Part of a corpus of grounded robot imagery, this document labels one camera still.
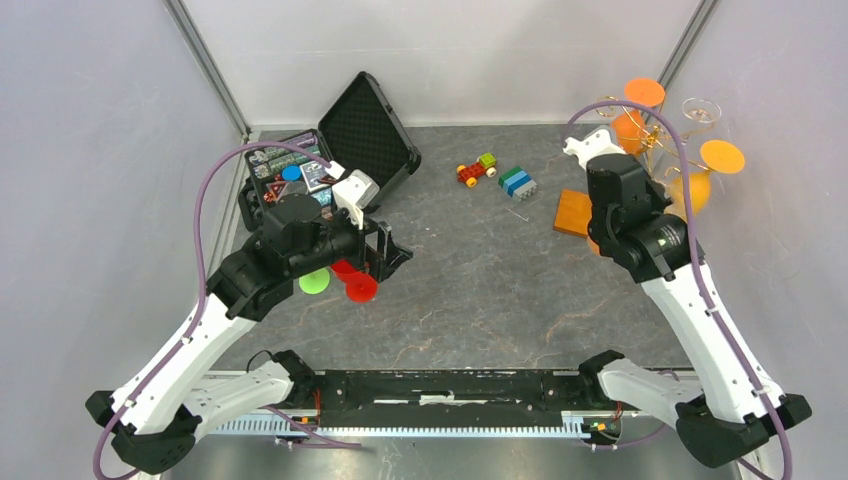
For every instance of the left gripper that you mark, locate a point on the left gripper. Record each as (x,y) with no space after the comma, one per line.
(374,260)

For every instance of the red plastic wine glass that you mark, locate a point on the red plastic wine glass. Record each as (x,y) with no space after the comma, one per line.
(360,287)

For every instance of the green plastic wine glass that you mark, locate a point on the green plastic wine glass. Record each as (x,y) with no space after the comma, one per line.
(315,282)

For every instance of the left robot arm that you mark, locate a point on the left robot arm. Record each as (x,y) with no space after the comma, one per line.
(157,417)

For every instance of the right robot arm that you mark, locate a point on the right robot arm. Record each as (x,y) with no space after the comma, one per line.
(736,407)

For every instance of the orange plastic wine glass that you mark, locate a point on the orange plastic wine glass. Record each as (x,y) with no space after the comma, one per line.
(630,126)

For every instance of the gold wine glass rack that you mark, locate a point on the gold wine glass rack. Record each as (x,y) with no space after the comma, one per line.
(660,158)

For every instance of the yellow plastic wine glass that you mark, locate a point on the yellow plastic wine glass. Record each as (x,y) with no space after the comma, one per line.
(717,156)

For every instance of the toy brick car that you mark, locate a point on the toy brick car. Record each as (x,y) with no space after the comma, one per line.
(484,166)

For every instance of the black open case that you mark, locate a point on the black open case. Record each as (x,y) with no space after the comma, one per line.
(360,131)

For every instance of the blue green brick stack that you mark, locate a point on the blue green brick stack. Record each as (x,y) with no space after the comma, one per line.
(517,184)

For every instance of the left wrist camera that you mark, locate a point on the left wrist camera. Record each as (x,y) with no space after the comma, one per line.
(354,193)

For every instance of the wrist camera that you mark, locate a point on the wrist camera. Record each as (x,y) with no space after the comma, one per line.
(354,193)
(597,143)

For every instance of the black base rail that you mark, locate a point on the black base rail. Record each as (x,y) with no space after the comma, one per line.
(436,403)

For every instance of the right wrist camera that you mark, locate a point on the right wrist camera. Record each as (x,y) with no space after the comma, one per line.
(597,143)

